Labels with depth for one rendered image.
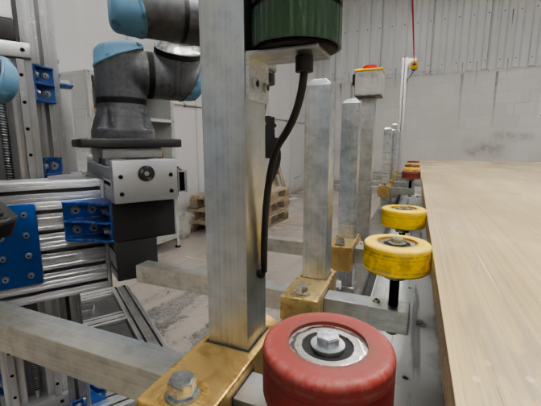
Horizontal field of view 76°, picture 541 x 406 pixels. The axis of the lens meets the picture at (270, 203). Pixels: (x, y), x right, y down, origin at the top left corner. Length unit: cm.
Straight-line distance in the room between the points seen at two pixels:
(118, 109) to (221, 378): 75
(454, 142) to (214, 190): 790
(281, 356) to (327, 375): 3
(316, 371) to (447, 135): 794
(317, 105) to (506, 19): 806
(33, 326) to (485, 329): 38
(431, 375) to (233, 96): 62
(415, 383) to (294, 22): 62
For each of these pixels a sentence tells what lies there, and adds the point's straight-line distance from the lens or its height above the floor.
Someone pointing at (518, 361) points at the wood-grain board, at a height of 90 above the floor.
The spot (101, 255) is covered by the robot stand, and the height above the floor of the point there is 76.
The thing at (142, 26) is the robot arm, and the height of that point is 120.
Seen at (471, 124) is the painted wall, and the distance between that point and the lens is 812.
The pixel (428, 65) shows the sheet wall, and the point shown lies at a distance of 828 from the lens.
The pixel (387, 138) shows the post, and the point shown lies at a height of 105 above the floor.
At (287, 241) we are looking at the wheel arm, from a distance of 75.
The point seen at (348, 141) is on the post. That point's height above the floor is 103.
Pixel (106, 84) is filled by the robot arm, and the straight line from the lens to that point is 93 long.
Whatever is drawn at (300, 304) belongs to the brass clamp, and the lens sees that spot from 46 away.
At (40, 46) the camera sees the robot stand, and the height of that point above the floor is 127.
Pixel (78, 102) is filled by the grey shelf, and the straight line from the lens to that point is 298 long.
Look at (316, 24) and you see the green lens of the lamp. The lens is 23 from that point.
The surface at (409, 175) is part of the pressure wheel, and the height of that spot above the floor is 89.
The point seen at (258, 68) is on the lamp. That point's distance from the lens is 26.
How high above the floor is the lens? 103
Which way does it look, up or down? 10 degrees down
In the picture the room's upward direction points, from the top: straight up
